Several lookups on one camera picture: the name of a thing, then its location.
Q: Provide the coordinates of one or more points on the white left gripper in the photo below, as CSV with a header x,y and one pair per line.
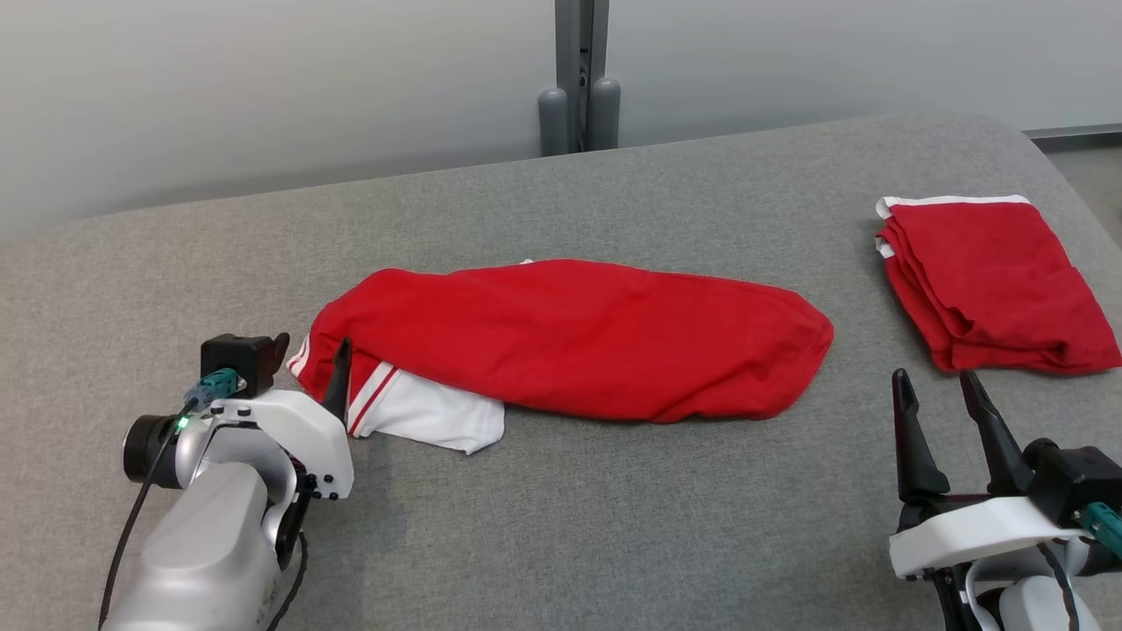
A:
x,y
298,429

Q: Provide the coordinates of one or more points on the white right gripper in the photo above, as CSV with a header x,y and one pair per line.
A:
x,y
964,535

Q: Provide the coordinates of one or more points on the red shorts with white stripes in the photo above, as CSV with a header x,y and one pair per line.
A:
x,y
990,280

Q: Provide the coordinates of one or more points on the red T-shirt with white sleeves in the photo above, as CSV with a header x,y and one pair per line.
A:
x,y
570,342

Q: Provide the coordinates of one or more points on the grey cylinder bumper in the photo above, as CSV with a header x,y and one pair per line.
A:
x,y
605,114
552,123

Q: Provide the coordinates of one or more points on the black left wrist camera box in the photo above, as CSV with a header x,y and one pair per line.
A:
x,y
237,359

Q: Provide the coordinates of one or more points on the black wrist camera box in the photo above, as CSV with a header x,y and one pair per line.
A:
x,y
237,359
1078,478

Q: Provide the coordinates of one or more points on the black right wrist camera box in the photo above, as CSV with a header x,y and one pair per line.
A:
x,y
1078,478

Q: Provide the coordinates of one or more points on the grey metal post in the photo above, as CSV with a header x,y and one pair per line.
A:
x,y
578,44

